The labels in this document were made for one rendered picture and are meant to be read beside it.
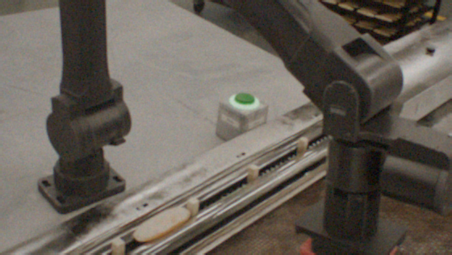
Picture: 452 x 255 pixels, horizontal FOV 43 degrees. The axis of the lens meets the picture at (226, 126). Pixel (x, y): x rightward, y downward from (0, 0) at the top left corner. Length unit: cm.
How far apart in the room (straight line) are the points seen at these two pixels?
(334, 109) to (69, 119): 42
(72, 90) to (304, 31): 40
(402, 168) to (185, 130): 66
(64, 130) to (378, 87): 48
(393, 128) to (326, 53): 9
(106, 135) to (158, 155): 21
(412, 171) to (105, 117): 48
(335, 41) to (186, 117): 68
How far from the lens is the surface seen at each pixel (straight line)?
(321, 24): 55
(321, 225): 63
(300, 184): 90
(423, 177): 54
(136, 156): 105
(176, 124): 115
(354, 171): 57
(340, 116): 54
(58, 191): 95
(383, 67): 55
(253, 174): 96
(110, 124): 86
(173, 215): 86
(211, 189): 93
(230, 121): 109
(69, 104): 82
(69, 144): 85
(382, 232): 63
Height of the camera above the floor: 141
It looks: 30 degrees down
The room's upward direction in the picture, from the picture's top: 7 degrees clockwise
